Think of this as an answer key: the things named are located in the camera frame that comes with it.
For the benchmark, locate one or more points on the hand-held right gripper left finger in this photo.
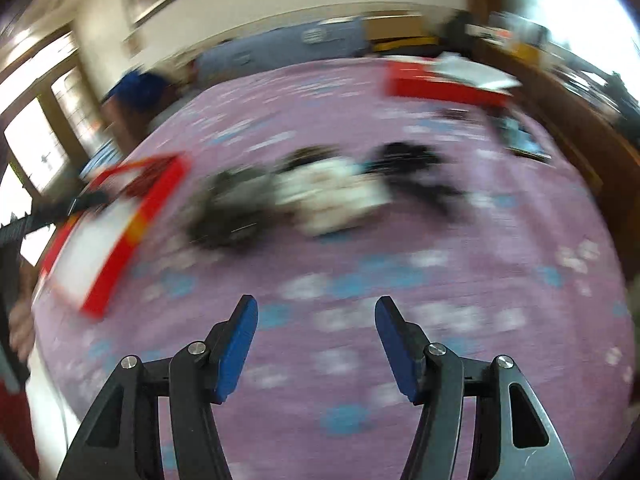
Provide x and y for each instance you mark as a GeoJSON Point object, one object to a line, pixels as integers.
{"type": "Point", "coordinates": [235, 355]}

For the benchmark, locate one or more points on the black comb hair clip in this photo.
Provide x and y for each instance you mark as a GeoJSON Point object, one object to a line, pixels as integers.
{"type": "Point", "coordinates": [410, 165]}

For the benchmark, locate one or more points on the wooden glass door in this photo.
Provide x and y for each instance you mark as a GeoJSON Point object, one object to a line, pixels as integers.
{"type": "Point", "coordinates": [47, 105]}

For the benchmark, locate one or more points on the blue jacket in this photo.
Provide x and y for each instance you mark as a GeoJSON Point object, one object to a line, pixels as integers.
{"type": "Point", "coordinates": [137, 89]}

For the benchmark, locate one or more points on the white paper sheet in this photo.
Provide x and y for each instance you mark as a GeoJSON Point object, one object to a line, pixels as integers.
{"type": "Point", "coordinates": [470, 75]}

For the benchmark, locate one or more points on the grey organza scrunchie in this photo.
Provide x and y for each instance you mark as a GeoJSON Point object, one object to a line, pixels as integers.
{"type": "Point", "coordinates": [235, 210]}

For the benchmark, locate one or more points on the red cardboard tray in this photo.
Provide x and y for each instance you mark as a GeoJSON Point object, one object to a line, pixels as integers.
{"type": "Point", "coordinates": [150, 205]}

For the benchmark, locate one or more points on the brown armchair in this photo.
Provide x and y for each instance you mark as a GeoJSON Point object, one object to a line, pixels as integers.
{"type": "Point", "coordinates": [135, 125]}

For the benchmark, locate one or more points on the purple floral blanket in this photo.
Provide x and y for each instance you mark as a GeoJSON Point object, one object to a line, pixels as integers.
{"type": "Point", "coordinates": [350, 270]}

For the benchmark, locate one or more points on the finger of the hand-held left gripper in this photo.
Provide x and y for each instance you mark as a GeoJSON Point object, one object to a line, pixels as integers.
{"type": "Point", "coordinates": [40, 221]}

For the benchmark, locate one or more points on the brown cardboard box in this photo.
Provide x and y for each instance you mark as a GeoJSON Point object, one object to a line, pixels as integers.
{"type": "Point", "coordinates": [397, 27]}

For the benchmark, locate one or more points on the red box lid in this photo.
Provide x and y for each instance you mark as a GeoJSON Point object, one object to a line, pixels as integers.
{"type": "Point", "coordinates": [425, 87]}

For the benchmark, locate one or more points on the black bag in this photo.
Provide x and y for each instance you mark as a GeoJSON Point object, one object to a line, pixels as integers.
{"type": "Point", "coordinates": [460, 32]}

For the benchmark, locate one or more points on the wooden sideboard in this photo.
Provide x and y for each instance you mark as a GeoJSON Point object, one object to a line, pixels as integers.
{"type": "Point", "coordinates": [565, 110]}

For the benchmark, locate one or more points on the whitish blurred bundle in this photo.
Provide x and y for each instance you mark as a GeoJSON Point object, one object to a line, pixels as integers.
{"type": "Point", "coordinates": [330, 195]}

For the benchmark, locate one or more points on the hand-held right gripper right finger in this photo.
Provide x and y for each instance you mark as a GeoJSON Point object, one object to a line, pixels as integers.
{"type": "Point", "coordinates": [397, 355]}

